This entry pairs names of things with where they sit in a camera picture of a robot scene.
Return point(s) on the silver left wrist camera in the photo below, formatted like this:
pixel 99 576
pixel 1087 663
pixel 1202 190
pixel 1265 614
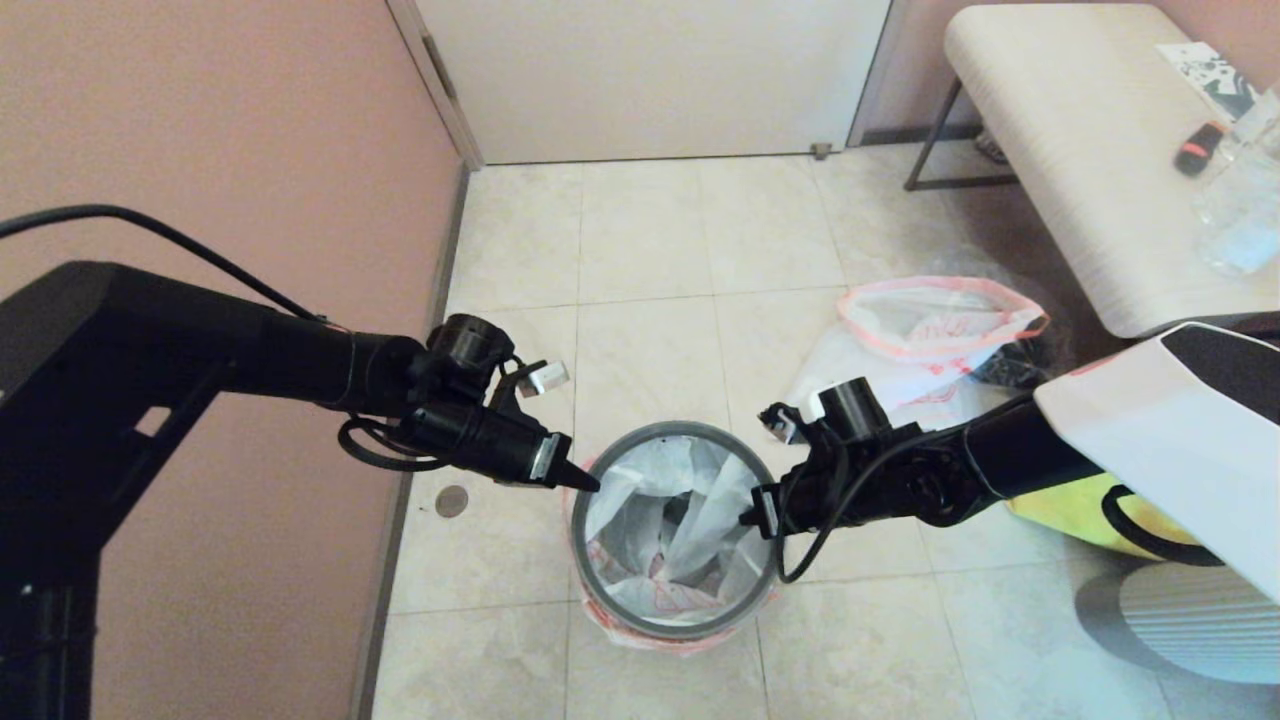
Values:
pixel 545 378

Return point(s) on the beige door jamb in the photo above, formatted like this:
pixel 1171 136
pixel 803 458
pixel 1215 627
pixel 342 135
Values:
pixel 877 75
pixel 449 110

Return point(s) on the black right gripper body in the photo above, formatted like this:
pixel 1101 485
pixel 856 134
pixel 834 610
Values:
pixel 830 490

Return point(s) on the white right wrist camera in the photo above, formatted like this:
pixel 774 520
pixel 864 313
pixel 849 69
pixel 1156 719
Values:
pixel 795 415

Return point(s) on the round metal floor plate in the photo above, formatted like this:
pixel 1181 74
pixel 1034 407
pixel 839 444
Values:
pixel 452 501

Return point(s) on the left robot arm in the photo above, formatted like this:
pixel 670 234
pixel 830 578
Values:
pixel 150 400

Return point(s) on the white door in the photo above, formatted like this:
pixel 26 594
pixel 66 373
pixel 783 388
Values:
pixel 650 80

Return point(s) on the clear bag with dark contents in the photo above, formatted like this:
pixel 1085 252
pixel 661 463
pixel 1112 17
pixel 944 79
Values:
pixel 1045 355

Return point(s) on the black and white leaflet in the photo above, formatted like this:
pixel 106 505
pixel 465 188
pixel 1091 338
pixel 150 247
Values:
pixel 1210 76

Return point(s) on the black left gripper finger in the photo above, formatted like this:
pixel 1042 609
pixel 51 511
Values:
pixel 575 478

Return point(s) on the beige wood-grain table top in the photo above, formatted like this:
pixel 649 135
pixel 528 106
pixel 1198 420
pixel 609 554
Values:
pixel 1080 160

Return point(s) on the white red-print bag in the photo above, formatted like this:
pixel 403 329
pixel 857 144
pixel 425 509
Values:
pixel 680 520

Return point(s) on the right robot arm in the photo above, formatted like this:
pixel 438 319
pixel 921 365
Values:
pixel 1100 440

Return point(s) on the white plastic bag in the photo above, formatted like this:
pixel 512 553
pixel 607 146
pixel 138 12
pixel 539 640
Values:
pixel 900 350

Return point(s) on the pale gray ribbed cylinder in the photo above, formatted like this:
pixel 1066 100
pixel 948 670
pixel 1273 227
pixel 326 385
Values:
pixel 1200 630

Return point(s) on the black metal table frame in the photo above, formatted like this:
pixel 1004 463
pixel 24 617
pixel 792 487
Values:
pixel 960 182

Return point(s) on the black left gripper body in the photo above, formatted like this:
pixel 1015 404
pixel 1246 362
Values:
pixel 500 450

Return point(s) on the clear water bottle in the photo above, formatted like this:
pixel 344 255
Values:
pixel 1245 220

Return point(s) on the yellow fabric tote bag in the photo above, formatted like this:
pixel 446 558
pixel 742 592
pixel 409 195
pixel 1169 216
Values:
pixel 1070 510

